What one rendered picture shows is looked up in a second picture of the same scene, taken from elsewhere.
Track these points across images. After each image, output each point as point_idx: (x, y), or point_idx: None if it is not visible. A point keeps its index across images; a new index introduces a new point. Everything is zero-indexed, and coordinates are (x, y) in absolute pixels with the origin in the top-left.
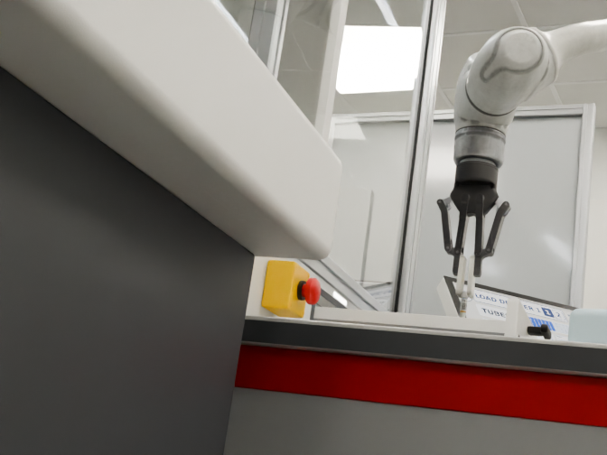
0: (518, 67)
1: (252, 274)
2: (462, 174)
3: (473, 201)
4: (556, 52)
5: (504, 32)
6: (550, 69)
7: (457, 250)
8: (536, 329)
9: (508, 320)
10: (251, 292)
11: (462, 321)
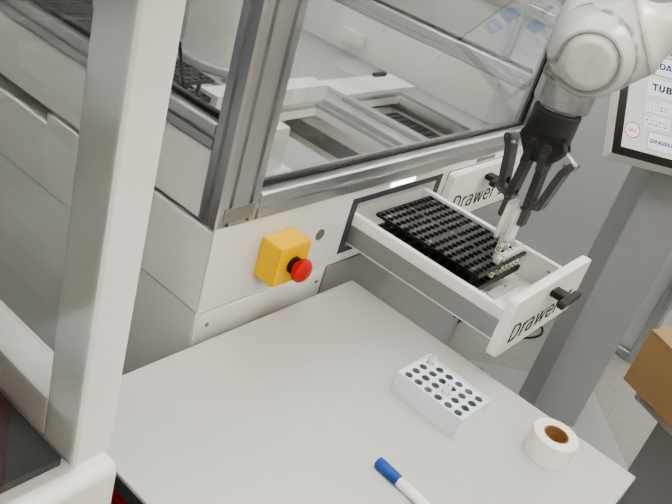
0: (577, 87)
1: (236, 262)
2: (532, 121)
3: (539, 150)
4: (657, 52)
5: (577, 33)
6: (638, 75)
7: (507, 195)
8: (557, 297)
9: (502, 317)
10: (236, 273)
11: (468, 292)
